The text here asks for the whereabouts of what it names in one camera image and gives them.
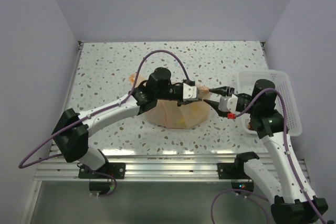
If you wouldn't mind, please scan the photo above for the banana print plastic bag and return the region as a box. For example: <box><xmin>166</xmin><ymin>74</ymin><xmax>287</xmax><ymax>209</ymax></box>
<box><xmin>127</xmin><ymin>71</ymin><xmax>211</xmax><ymax>130</ymax></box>

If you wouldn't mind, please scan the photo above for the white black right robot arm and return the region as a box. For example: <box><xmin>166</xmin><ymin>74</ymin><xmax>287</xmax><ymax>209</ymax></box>
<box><xmin>206</xmin><ymin>79</ymin><xmax>328</xmax><ymax>223</ymax></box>

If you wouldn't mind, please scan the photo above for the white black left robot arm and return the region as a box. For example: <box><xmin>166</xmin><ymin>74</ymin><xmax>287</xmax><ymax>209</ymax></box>
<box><xmin>52</xmin><ymin>68</ymin><xmax>200</xmax><ymax>178</ymax></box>

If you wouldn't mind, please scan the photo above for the white perforated plastic basket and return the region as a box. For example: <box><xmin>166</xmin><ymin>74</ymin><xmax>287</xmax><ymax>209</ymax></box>
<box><xmin>237</xmin><ymin>69</ymin><xmax>303</xmax><ymax>137</ymax></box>

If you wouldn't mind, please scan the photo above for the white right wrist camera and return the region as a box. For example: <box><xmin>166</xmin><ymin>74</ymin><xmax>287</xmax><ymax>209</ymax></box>
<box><xmin>219</xmin><ymin>94</ymin><xmax>238</xmax><ymax>119</ymax></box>

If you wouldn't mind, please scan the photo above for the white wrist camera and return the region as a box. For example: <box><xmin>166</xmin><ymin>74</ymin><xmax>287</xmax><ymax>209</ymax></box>
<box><xmin>182</xmin><ymin>83</ymin><xmax>199</xmax><ymax>102</ymax></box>
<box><xmin>219</xmin><ymin>94</ymin><xmax>238</xmax><ymax>119</ymax></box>

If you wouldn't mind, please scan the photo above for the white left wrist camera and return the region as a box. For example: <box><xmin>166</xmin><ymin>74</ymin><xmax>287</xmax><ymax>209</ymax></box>
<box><xmin>182</xmin><ymin>83</ymin><xmax>199</xmax><ymax>102</ymax></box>

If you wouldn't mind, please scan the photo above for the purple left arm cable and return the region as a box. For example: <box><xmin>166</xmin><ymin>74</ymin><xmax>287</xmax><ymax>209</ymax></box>
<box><xmin>18</xmin><ymin>49</ymin><xmax>194</xmax><ymax>197</ymax></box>

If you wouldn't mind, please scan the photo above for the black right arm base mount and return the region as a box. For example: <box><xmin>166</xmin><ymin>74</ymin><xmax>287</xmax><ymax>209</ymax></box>
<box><xmin>217</xmin><ymin>152</ymin><xmax>259</xmax><ymax>179</ymax></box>

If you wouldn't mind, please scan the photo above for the aluminium table frame rail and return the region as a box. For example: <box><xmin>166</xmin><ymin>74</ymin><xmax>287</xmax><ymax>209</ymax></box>
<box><xmin>34</xmin><ymin>41</ymin><xmax>300</xmax><ymax>210</ymax></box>

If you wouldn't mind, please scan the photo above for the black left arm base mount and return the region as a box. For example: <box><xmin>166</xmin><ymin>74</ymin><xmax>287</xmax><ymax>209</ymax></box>
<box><xmin>78</xmin><ymin>160</ymin><xmax>126</xmax><ymax>179</ymax></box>

